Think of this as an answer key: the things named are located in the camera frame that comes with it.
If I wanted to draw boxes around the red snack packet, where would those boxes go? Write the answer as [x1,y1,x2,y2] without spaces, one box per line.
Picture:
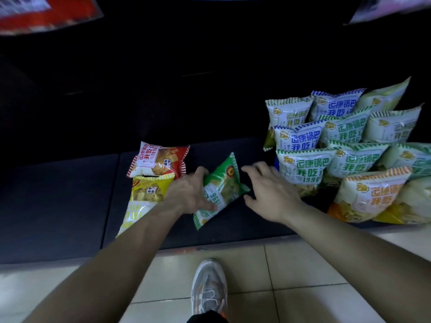
[126,141,190,179]

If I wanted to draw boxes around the person's black trousers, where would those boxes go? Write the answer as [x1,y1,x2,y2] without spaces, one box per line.
[187,310,229,323]

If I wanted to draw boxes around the person's right grey shoe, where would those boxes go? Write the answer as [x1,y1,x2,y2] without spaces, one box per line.
[191,258,229,317]

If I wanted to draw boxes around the pink white marshmallow bag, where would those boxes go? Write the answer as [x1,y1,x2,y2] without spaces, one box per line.
[348,0,431,25]

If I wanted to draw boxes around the person's right forearm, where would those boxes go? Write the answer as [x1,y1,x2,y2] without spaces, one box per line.
[288,205,431,323]

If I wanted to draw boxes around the brown orange snack bag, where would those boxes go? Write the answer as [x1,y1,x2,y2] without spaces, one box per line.
[0,0,104,36]

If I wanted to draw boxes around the person's left forearm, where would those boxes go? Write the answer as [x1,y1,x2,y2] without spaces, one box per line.
[22,203,184,323]

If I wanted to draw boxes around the person's left hand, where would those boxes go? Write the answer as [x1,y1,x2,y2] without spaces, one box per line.
[163,166,218,216]

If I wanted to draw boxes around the black shelf display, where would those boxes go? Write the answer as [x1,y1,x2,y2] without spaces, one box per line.
[0,0,431,266]

